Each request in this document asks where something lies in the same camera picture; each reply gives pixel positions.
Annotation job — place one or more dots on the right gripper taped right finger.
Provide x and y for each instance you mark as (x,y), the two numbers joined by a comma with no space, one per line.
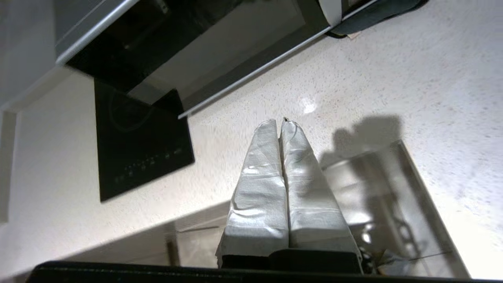
(310,196)

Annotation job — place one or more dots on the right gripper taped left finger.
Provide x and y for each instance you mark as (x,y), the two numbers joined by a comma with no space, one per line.
(259,196)

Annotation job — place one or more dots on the black glass microwave door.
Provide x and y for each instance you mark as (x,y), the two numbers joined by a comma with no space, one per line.
(216,47)

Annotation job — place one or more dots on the black induction cooktop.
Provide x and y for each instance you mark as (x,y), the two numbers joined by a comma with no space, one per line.
(137,157)

